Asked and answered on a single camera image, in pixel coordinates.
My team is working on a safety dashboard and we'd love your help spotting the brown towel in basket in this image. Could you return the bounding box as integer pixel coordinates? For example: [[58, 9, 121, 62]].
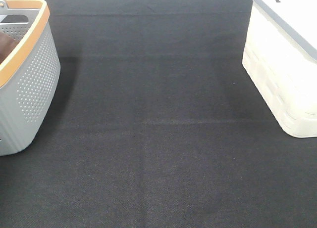
[[0, 33, 19, 63]]

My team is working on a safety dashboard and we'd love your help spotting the black fabric table mat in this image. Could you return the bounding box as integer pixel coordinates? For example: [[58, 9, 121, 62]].
[[0, 0, 317, 228]]

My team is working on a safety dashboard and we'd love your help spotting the grey perforated basket orange rim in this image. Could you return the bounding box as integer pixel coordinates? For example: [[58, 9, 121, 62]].
[[0, 0, 60, 156]]

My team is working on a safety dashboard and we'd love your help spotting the white plastic basket grey rim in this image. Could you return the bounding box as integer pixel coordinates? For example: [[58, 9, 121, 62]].
[[242, 0, 317, 137]]

